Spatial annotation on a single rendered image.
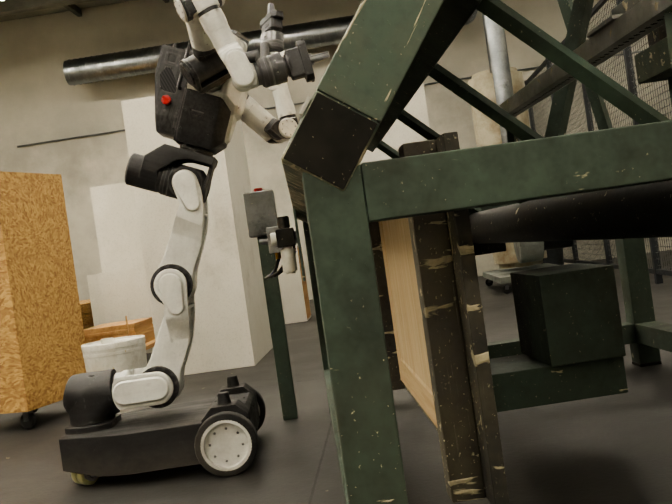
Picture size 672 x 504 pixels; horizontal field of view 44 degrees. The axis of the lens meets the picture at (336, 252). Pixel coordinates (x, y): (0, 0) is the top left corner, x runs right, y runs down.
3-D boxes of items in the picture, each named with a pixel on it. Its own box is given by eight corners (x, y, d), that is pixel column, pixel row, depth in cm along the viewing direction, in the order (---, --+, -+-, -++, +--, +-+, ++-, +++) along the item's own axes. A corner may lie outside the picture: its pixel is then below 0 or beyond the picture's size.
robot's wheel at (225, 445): (197, 481, 260) (190, 417, 259) (199, 476, 265) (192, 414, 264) (261, 473, 260) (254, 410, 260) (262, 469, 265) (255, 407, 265)
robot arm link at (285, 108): (293, 85, 315) (306, 134, 316) (285, 91, 324) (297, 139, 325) (267, 90, 311) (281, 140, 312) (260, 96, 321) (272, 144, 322)
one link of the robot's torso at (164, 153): (121, 183, 281) (134, 132, 281) (129, 186, 294) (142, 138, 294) (201, 204, 282) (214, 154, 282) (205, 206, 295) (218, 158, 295)
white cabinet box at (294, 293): (254, 324, 831) (244, 253, 831) (311, 316, 828) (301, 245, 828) (247, 329, 787) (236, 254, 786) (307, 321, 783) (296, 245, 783)
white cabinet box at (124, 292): (138, 345, 775) (127, 269, 774) (199, 337, 771) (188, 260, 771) (110, 358, 695) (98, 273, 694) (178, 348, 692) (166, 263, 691)
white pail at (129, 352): (105, 413, 416) (91, 320, 416) (163, 405, 415) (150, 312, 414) (82, 427, 385) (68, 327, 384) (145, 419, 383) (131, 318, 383)
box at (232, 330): (193, 357, 610) (159, 121, 608) (273, 346, 607) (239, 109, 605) (160, 378, 520) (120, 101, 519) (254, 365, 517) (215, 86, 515)
